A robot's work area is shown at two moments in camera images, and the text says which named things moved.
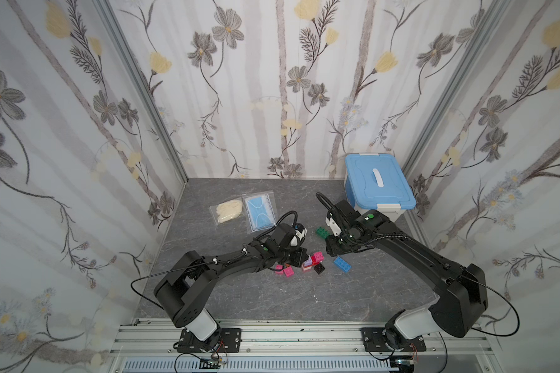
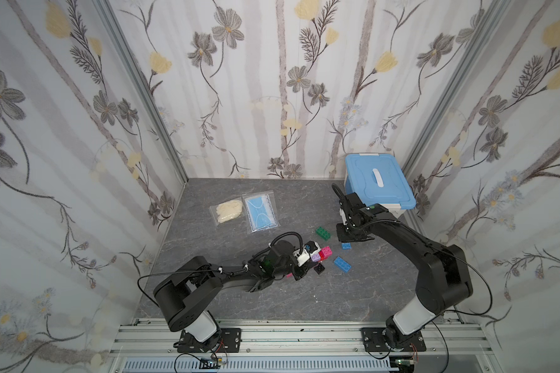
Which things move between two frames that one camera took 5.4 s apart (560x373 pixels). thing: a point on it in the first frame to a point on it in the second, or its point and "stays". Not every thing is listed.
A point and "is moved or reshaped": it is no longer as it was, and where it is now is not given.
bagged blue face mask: [260, 210] stays
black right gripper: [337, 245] to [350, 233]
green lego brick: [323, 232] stays
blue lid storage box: [376, 182] stays
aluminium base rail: [301, 346] stays
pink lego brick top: [316, 258] is moved or reshaped
